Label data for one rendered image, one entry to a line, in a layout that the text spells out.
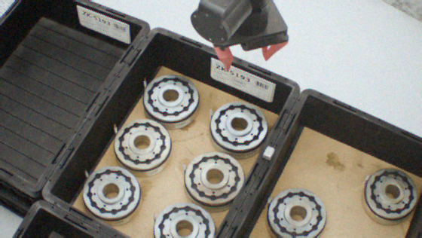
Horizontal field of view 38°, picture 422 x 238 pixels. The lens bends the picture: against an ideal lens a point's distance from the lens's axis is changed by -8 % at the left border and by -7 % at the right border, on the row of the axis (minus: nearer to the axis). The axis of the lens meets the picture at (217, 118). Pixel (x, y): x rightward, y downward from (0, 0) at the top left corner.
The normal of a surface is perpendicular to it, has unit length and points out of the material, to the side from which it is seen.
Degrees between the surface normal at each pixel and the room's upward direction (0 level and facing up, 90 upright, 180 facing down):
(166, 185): 0
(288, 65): 0
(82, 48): 0
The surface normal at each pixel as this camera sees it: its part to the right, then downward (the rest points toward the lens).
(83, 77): 0.03, -0.52
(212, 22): -0.55, 0.70
